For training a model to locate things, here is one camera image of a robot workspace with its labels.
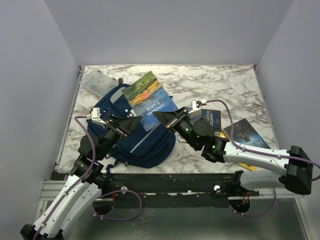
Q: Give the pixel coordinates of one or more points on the blue picture book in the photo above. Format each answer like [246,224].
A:
[244,133]

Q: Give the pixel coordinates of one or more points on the aluminium extrusion rail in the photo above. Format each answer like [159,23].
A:
[51,188]

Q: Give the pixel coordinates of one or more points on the Nineteen Eighty-Four book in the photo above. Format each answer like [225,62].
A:
[211,116]

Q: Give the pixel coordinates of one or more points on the navy blue student backpack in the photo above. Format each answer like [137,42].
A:
[144,149]

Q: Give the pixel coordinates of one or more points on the Animal Farm book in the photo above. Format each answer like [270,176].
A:
[146,96]

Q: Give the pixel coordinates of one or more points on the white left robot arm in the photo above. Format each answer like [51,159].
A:
[85,182]

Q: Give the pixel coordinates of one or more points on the black mounting base plate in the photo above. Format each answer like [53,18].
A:
[162,191]

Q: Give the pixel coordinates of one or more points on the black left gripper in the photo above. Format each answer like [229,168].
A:
[129,124]

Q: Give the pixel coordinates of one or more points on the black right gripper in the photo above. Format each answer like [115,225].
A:
[166,117]

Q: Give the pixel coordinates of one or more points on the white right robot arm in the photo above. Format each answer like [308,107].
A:
[278,168]

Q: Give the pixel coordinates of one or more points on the yellow notebook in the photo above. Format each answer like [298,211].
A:
[247,167]

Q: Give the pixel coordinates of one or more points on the clear plastic organiser box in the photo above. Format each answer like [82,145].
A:
[98,83]

